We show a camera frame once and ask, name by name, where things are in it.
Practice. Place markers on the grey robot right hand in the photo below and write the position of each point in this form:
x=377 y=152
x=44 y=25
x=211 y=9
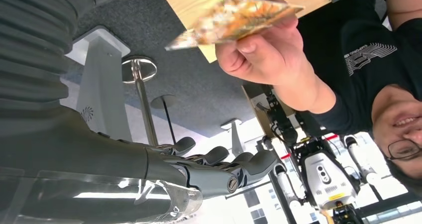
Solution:
x=82 y=169

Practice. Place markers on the person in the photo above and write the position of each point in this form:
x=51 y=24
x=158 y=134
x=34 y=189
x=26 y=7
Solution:
x=362 y=77

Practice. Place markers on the grey kiosk stand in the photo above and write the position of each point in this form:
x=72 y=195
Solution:
x=99 y=84

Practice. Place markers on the white background kiosk stand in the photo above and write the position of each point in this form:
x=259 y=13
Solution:
x=234 y=140

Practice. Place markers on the white background humanoid robot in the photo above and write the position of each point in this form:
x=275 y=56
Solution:
x=329 y=179

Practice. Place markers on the chrome stanchion post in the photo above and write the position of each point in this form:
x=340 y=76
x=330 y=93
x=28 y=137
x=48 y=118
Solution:
x=141 y=94

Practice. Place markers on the black stanchion post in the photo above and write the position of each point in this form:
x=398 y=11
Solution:
x=163 y=102

